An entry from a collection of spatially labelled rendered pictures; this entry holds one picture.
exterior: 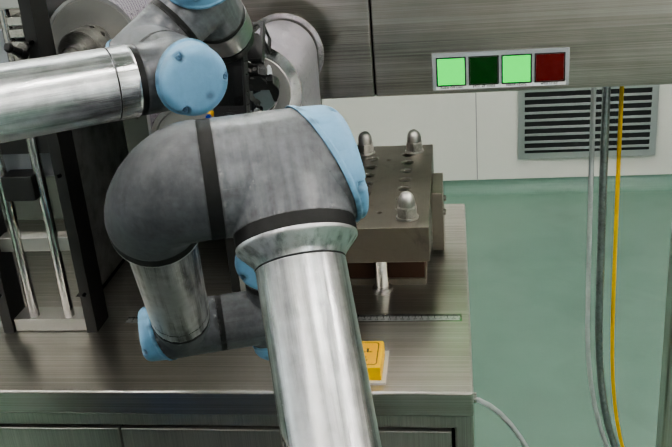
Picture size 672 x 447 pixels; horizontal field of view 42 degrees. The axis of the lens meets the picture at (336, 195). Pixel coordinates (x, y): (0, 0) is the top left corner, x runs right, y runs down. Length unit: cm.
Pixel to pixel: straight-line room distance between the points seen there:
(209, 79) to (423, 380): 55
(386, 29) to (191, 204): 93
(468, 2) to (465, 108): 250
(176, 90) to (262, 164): 15
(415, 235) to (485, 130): 279
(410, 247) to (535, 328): 176
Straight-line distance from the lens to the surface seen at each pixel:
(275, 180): 78
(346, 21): 166
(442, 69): 166
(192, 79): 89
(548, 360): 295
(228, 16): 107
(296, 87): 135
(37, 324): 151
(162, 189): 79
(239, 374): 129
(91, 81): 89
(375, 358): 124
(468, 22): 165
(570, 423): 269
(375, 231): 138
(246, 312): 116
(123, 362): 137
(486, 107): 412
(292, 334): 76
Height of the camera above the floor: 159
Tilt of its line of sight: 22 degrees down
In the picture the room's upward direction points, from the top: 5 degrees counter-clockwise
